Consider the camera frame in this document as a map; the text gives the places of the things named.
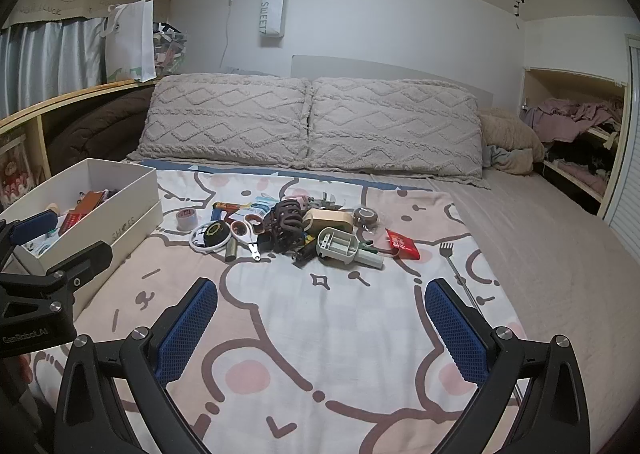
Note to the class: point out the beige plush cushion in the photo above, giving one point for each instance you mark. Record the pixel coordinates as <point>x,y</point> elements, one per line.
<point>505,132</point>

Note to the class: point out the brown leather wallet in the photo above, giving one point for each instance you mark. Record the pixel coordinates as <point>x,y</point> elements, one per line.
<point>91,201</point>

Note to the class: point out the grey headboard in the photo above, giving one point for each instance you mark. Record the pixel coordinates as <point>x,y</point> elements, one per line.
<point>400,69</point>

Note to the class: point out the beige textured pillow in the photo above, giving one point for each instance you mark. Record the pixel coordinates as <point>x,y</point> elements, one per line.
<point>395,129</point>
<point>225,124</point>

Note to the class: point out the black hair claw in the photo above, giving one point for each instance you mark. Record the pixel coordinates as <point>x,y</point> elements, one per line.
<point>285,241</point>

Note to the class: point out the dark clothes pile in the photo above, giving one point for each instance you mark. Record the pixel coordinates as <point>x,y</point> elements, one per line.
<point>580,159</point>

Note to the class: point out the brown patterned tape roll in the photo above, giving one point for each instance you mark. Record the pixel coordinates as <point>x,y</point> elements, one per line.
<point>358,219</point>

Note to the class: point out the grey curtain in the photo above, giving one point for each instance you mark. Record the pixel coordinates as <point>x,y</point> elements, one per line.
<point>50,59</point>

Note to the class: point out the hanging white paper bag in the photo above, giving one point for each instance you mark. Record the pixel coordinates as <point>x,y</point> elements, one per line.
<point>272,9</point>

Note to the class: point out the white orange scissors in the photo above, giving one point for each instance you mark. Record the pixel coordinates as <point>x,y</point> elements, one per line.
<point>248,240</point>

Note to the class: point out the wooden bedside shelf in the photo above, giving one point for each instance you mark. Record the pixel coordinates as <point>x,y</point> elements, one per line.
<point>75,94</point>

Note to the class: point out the red white plush toy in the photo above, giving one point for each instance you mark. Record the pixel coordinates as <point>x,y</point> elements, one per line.
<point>15,174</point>

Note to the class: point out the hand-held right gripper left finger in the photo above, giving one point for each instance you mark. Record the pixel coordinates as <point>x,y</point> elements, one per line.
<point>187,329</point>

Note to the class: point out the red packet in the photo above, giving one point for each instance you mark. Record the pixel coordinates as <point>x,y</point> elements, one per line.
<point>402,244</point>

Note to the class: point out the white cardboard box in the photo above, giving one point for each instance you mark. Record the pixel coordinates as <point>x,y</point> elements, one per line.
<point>127,214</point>

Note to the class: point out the clear tape roll red print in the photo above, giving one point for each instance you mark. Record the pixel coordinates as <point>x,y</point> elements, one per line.
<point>186,220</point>

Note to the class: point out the brown comforter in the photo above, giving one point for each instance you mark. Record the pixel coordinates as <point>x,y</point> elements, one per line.
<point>100,129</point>

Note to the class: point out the white tote bag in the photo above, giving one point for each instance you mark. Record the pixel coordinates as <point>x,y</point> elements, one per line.
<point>130,44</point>

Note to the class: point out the brown hair claw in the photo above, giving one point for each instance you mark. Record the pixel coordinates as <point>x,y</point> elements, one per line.
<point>287,216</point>

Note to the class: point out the black wall hook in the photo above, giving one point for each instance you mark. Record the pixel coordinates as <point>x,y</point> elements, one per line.
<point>518,2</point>

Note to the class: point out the grey plastic holder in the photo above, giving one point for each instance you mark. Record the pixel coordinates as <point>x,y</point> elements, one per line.
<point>350,254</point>

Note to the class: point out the white louvered door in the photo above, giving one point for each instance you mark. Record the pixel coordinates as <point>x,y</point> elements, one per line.
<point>627,184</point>

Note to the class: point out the wall niche shelf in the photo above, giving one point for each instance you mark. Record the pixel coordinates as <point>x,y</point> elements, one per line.
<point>617,94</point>

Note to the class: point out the black round tape measure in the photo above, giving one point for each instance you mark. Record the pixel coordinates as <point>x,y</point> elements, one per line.
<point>196,241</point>

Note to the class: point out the metal back scratcher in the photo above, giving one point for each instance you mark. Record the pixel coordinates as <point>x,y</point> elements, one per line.
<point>446,250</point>

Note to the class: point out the pink plastic gadget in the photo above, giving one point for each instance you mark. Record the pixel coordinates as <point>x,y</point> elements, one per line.
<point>297,198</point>

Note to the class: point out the clear storage bin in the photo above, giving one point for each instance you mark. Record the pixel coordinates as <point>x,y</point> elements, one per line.
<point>171,52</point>

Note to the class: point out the blue white sachet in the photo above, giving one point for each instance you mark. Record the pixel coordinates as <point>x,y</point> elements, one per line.
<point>260,206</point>

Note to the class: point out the red label card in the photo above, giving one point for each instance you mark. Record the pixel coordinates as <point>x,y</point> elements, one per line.
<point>70,223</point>

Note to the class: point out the beige glasses case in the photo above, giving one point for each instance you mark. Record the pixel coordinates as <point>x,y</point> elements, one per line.
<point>330,220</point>

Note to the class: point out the yellow red candy bar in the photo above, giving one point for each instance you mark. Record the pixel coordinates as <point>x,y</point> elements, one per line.
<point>232,206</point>

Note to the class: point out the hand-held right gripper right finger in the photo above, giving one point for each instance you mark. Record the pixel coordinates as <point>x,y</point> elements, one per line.
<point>455,334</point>

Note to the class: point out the grey metal clip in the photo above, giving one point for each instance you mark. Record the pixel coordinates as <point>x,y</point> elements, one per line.
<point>327,200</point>

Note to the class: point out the pink clothes pile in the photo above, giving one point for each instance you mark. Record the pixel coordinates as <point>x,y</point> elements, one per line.
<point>575,117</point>

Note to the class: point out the printed cartoon blanket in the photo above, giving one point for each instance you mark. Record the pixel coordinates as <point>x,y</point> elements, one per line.
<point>300,334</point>

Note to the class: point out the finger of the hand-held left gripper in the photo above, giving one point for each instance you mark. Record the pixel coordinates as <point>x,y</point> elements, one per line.
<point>80,264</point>
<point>32,229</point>

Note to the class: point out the taupe bed sheet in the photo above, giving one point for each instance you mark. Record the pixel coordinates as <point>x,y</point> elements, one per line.
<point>550,259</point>

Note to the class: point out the blue grey cloth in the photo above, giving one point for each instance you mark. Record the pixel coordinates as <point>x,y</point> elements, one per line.
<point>500,157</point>

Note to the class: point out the olive green tube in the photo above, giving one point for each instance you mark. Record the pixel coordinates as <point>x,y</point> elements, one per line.
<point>231,250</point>

